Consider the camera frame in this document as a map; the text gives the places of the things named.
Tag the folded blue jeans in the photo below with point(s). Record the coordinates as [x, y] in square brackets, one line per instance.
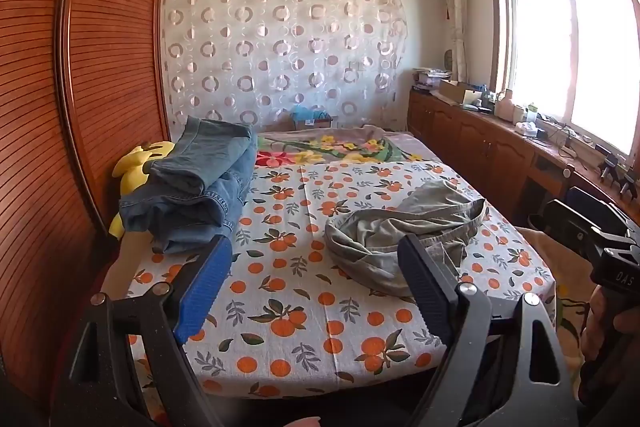
[200, 177]

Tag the wooden frame window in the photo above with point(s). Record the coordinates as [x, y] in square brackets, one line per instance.
[575, 42]

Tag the white power strip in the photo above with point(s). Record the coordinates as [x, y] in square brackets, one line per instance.
[575, 149]

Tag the stack of papers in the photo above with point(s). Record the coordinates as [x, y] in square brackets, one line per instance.
[430, 77]

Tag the yellow plush toy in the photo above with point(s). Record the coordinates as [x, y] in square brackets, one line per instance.
[132, 164]

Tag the white jug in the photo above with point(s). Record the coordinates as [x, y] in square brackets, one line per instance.
[505, 106]

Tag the black chair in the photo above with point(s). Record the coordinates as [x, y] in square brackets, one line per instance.
[595, 197]

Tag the bed with orange-print sheet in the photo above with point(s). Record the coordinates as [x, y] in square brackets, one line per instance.
[300, 297]

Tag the black stand device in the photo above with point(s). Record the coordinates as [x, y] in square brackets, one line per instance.
[617, 174]

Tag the wooden cabinet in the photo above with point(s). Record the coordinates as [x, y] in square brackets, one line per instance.
[475, 142]

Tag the person's right hand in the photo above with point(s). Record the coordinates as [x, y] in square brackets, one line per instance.
[595, 317]

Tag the circle pattern curtain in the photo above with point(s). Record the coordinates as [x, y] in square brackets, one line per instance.
[280, 47]

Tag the tissue pack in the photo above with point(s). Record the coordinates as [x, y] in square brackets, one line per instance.
[526, 129]

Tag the wooden slatted wardrobe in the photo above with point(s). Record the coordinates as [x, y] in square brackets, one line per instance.
[75, 82]

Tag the grey pants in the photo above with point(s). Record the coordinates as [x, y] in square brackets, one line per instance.
[380, 232]

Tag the white window curtain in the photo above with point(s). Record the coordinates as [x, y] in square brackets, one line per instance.
[455, 7]

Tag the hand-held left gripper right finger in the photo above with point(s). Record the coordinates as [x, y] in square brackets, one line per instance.
[425, 277]

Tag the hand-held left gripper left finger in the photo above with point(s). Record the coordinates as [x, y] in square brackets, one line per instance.
[205, 287]

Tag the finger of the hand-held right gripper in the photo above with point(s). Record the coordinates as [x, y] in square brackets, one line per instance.
[565, 234]
[585, 219]

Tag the floral blanket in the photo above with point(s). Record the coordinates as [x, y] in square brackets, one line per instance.
[320, 147]

